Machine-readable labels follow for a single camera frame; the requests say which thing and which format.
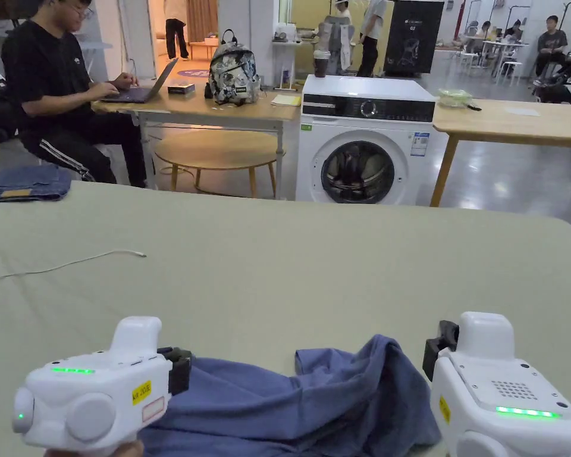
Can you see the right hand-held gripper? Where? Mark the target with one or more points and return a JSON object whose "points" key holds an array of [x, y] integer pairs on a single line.
{"points": [[485, 381]]}

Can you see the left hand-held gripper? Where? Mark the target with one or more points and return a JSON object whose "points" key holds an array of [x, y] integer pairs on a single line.
{"points": [[90, 381]]}

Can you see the dark blue shirt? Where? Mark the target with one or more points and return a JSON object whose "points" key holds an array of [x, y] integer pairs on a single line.
{"points": [[276, 409]]}

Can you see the person's left hand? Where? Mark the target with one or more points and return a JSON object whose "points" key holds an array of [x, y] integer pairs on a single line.
{"points": [[100, 451]]}

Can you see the folded blue jeans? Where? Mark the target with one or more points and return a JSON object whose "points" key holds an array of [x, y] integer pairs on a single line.
{"points": [[24, 183]]}

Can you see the bed with pale green sheet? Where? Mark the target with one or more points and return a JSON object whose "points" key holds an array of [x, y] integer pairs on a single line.
{"points": [[285, 266]]}

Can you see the white washing machine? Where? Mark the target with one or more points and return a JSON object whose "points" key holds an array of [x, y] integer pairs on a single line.
{"points": [[366, 109]]}

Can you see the group of people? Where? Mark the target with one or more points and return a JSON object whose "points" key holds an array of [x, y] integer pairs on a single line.
{"points": [[495, 31]]}

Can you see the black display board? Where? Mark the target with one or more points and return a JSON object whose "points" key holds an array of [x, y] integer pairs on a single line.
{"points": [[414, 38]]}

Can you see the white shelf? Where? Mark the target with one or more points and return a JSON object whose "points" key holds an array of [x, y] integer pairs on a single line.
{"points": [[285, 47]]}

